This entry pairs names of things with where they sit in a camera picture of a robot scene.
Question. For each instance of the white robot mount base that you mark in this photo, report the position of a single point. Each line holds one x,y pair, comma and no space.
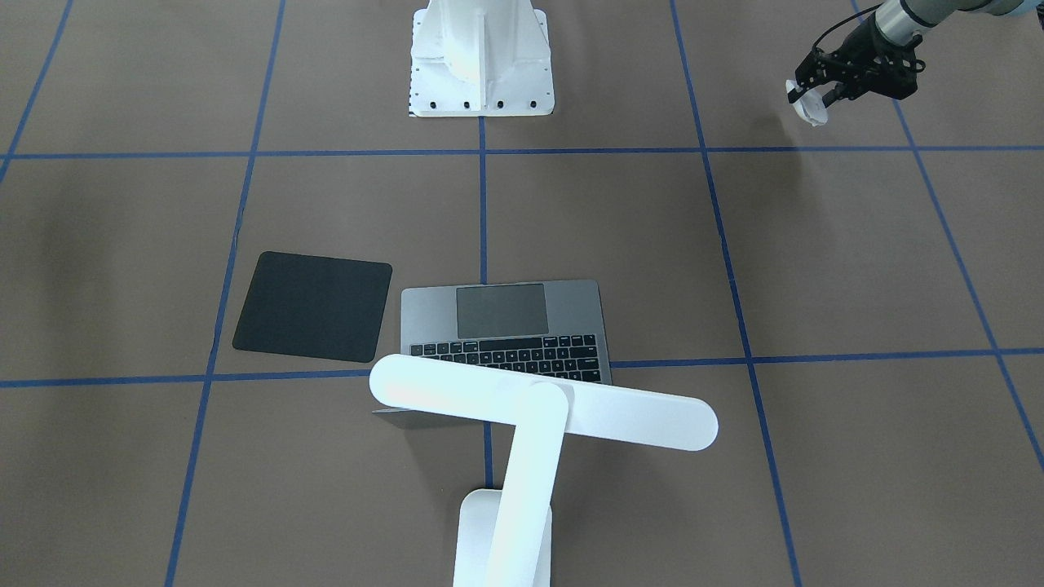
480,59

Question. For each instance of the grey laptop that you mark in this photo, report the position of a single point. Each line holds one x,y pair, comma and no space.
551,328

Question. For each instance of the white computer mouse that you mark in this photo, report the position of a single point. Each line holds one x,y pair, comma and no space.
807,103

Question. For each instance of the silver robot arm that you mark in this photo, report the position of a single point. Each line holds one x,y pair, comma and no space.
900,20

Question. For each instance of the black mouse pad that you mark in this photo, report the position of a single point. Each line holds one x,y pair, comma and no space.
314,306

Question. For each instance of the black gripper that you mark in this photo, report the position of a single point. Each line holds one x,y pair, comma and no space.
858,46

